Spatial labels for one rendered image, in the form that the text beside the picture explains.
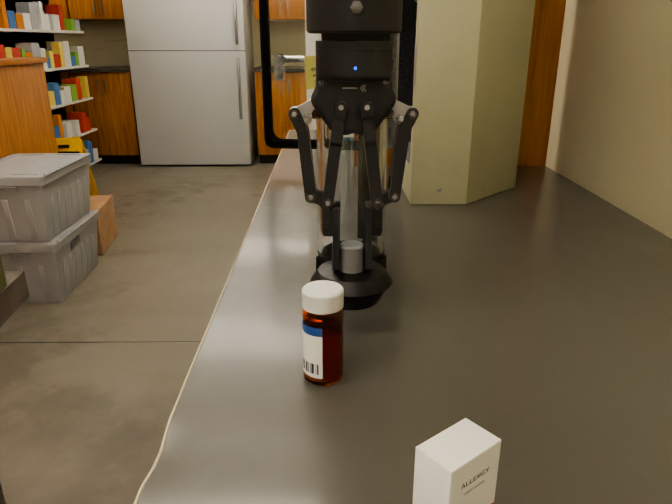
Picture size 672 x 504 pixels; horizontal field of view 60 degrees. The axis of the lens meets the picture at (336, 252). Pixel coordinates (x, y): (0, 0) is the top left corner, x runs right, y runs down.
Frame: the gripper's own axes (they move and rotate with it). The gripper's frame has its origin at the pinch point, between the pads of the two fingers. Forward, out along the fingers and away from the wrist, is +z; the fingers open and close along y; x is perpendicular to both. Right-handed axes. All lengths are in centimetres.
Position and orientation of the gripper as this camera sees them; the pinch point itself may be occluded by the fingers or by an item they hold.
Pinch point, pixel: (351, 235)
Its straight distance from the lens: 63.3
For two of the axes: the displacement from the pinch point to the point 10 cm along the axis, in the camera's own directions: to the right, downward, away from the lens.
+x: 0.2, 3.5, -9.4
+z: 0.0, 9.4, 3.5
